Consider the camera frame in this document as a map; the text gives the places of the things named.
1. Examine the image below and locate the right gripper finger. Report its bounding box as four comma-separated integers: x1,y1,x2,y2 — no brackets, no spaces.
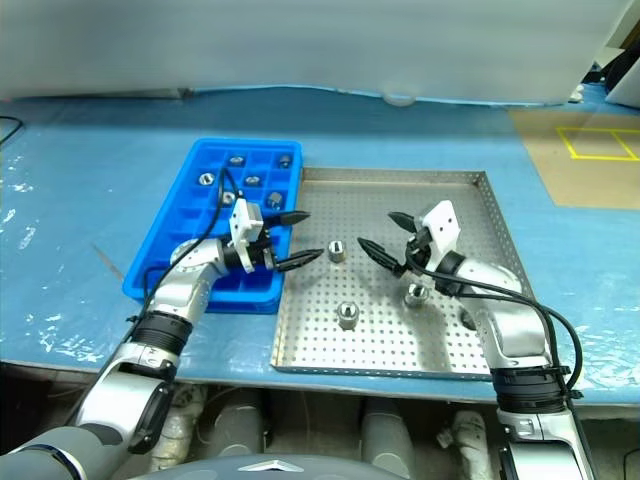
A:
388,211,417,236
356,237,407,279

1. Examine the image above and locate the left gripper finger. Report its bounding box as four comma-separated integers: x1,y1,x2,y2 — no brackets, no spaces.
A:
273,248,325,274
261,211,312,228

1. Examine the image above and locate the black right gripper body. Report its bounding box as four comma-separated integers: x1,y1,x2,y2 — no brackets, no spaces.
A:
404,227,435,274

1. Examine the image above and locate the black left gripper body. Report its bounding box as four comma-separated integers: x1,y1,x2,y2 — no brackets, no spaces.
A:
248,227,280,273

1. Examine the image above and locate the blue compartment tray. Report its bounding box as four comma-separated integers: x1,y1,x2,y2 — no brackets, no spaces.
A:
122,138,307,315

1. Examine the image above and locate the metal nut lower centre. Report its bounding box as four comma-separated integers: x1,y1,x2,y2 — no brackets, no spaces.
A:
335,301,360,331

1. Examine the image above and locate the perforated metal tray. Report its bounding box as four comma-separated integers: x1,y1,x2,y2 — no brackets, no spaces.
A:
269,167,534,384

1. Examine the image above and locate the brown cardboard sheet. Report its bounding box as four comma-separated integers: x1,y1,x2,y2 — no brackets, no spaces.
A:
507,109,640,207

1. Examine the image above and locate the grey rounded cylinder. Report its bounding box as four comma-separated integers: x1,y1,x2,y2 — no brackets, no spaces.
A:
360,397,417,480
198,388,274,462

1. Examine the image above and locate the white foam backdrop panel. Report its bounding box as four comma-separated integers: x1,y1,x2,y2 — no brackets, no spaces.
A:
0,0,640,107

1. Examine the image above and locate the grey robot torso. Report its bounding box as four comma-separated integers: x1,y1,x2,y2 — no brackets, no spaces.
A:
167,442,384,480

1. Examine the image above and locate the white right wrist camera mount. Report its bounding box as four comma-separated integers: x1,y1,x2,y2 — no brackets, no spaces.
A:
417,200,459,267

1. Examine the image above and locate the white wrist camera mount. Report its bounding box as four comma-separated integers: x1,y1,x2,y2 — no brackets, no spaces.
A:
417,200,459,267
228,199,265,274

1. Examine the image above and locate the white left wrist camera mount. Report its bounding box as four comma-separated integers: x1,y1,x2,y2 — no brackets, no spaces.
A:
228,199,265,274

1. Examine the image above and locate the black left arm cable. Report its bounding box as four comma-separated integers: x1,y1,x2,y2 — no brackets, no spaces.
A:
142,168,247,306

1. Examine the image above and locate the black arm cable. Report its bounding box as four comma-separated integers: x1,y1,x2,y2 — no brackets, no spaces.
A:
405,249,584,401
142,168,247,306

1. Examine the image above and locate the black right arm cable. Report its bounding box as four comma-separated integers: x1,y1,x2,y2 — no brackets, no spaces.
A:
405,249,584,401

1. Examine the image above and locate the white wrapped post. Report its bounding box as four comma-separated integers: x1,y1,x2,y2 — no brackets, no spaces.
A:
149,383,209,472
436,409,502,480

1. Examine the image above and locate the thin black cable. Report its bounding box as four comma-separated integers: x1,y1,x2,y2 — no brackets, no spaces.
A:
0,115,26,147

